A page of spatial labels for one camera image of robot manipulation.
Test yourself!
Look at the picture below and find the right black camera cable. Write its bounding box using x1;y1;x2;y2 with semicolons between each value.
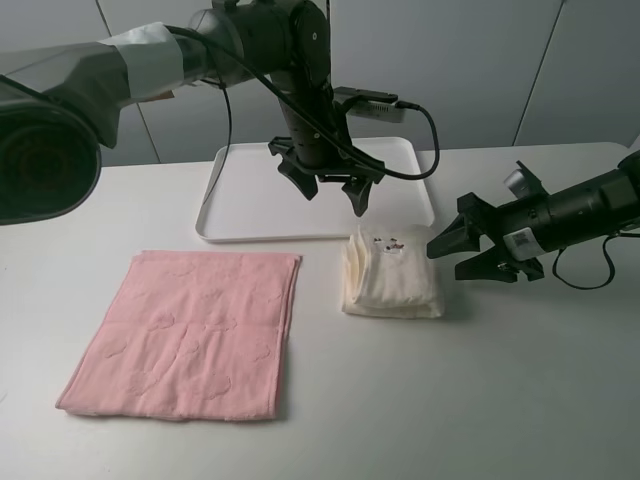
552;232;619;290

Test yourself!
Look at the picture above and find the white rectangular plastic tray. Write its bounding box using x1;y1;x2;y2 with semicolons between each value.
195;143;435;243

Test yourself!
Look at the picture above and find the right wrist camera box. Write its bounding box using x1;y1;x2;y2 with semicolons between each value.
504;165;539;200

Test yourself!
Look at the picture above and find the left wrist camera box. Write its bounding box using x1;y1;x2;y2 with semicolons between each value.
334;86;404;124

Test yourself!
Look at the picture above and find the cream white towel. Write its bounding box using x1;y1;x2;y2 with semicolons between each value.
341;225;445;319

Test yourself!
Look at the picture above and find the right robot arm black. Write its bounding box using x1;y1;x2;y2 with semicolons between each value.
426;152;639;283

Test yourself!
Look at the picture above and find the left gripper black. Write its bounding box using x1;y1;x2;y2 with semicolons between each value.
268;137;383;217

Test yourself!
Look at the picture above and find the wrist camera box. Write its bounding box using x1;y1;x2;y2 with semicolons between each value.
504;165;539;200
334;86;404;124

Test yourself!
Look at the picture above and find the pink towel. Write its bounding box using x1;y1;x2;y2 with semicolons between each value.
56;250;301;421

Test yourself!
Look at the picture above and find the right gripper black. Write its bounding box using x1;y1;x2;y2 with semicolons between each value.
426;180;548;282

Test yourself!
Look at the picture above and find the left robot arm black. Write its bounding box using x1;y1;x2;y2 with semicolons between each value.
1;1;384;225

